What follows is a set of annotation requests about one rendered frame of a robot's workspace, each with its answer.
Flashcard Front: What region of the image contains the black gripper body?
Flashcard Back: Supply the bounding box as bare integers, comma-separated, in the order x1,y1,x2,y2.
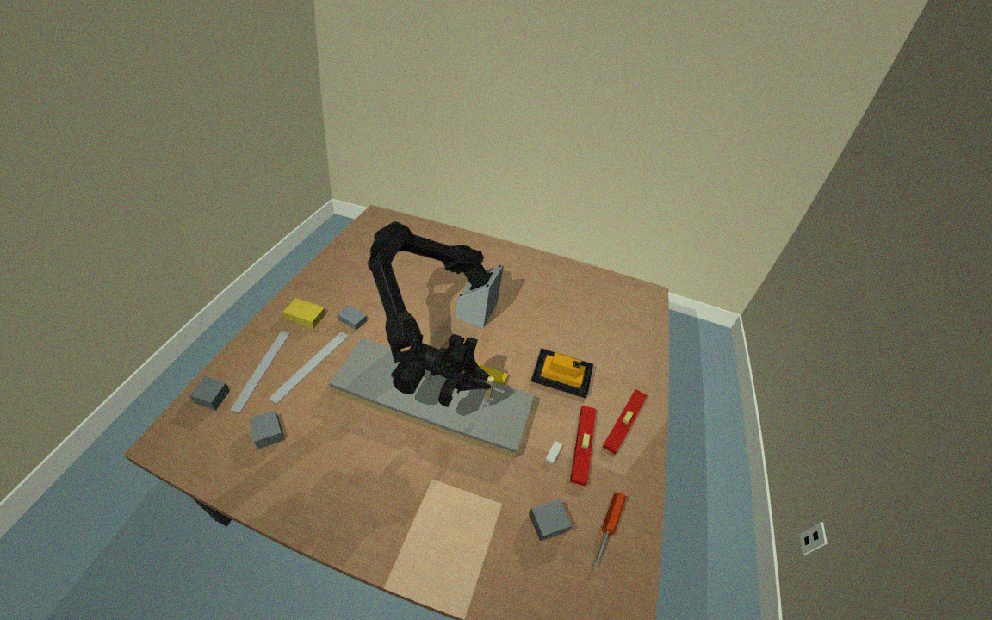
428,338,478,407

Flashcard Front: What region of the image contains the grey flat strip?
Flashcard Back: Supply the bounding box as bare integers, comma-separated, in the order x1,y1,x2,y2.
230,331,290,412
269,332,349,404

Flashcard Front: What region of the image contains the long red flat bar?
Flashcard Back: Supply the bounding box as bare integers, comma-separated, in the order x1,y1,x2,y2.
602,390,647,454
570,406,596,487

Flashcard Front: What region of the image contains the orange-handled awl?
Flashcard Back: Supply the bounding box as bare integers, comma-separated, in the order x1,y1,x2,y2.
594,493,626,566

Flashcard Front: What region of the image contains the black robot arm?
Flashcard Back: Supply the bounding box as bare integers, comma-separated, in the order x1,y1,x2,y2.
369,221,492,394

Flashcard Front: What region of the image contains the tan handled awl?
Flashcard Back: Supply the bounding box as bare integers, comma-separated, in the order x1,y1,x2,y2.
484,377,494,408

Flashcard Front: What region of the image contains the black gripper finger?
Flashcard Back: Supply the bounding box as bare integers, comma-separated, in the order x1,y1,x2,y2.
466,354,491,381
456,371,491,393

